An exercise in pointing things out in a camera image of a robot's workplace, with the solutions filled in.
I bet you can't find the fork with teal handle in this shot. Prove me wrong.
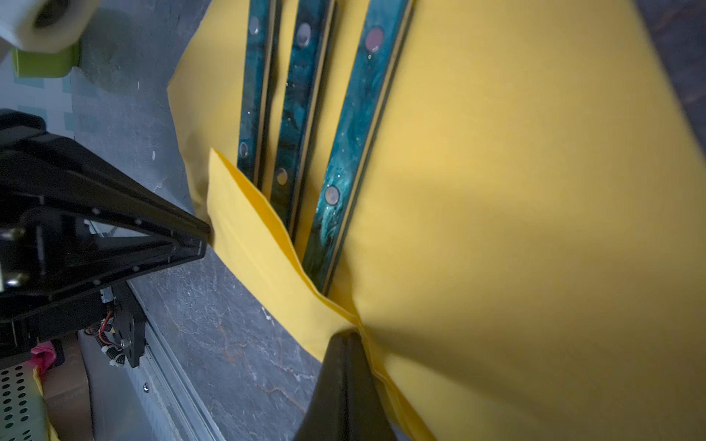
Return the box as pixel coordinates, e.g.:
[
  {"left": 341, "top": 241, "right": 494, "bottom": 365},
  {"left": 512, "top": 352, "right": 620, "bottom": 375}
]
[{"left": 270, "top": 0, "right": 338, "bottom": 233}]

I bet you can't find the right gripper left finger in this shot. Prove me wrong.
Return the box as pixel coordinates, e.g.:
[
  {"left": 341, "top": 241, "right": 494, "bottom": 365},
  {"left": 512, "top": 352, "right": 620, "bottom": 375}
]
[{"left": 293, "top": 334, "right": 347, "bottom": 440}]

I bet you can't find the yellow paper napkin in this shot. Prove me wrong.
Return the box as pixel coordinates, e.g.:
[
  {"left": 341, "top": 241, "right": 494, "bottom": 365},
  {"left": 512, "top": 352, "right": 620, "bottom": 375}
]
[{"left": 167, "top": 1, "right": 705, "bottom": 440}]

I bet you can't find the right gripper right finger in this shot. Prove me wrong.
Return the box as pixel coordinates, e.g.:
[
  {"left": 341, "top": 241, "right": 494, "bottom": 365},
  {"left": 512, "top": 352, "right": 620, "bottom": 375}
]
[{"left": 345, "top": 332, "right": 396, "bottom": 441}]

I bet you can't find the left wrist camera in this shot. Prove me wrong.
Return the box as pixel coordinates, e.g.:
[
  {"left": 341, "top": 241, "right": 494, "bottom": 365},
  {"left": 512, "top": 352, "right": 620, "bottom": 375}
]
[{"left": 1, "top": 0, "right": 100, "bottom": 53}]

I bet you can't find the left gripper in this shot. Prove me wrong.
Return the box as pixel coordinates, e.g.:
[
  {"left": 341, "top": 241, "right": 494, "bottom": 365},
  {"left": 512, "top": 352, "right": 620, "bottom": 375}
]
[{"left": 1, "top": 110, "right": 211, "bottom": 358}]

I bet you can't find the knife with teal handle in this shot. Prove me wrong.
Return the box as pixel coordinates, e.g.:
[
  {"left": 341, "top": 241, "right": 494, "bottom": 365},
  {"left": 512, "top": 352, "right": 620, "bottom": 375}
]
[{"left": 303, "top": 1, "right": 414, "bottom": 296}]

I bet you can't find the green plastic bowl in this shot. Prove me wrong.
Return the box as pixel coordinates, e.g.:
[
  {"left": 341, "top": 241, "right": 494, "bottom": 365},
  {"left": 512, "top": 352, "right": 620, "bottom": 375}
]
[{"left": 10, "top": 42, "right": 80, "bottom": 78}]

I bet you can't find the spoon with teal handle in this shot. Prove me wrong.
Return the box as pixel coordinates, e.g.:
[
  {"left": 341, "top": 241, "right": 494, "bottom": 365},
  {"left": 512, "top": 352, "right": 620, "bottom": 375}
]
[{"left": 237, "top": 0, "right": 281, "bottom": 187}]

